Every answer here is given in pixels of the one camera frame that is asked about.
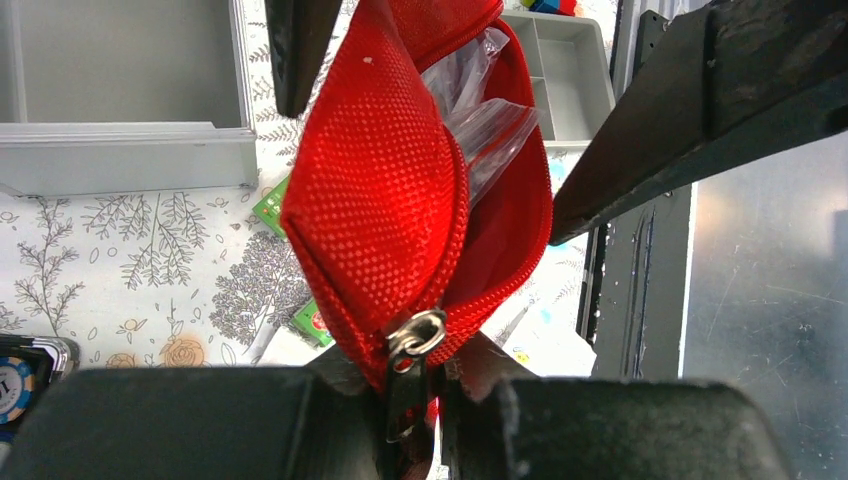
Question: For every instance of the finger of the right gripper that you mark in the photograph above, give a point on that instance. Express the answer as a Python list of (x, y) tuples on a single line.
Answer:
[(299, 32), (728, 84)]

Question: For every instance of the black poker chip case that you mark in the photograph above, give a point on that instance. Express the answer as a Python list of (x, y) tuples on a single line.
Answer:
[(29, 365)]

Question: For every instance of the green small box upper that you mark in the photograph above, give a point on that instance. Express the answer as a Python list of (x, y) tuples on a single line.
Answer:
[(269, 209)]

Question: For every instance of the colourful block toy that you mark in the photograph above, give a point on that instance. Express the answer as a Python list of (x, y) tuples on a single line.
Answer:
[(555, 7)]

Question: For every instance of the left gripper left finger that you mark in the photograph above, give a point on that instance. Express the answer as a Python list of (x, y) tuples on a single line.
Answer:
[(317, 421)]

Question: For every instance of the red first aid pouch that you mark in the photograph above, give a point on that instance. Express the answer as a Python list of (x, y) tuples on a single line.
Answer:
[(404, 263)]

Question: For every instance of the grey metal medicine box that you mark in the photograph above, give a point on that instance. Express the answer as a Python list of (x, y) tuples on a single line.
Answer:
[(122, 96)]

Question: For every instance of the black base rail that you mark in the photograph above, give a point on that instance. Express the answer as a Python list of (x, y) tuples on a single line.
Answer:
[(638, 267)]

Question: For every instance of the grey plastic divider tray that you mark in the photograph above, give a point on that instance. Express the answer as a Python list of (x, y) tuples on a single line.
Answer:
[(569, 73)]

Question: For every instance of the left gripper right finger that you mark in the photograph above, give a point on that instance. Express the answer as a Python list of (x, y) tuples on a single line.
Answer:
[(500, 421)]

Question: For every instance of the green small box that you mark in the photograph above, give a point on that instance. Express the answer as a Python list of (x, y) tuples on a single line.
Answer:
[(269, 209), (308, 320)]

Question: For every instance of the floral table mat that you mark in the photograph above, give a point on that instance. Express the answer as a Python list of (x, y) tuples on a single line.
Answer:
[(167, 278)]

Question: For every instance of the green small box lower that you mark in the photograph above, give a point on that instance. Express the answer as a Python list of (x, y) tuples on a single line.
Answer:
[(308, 320)]

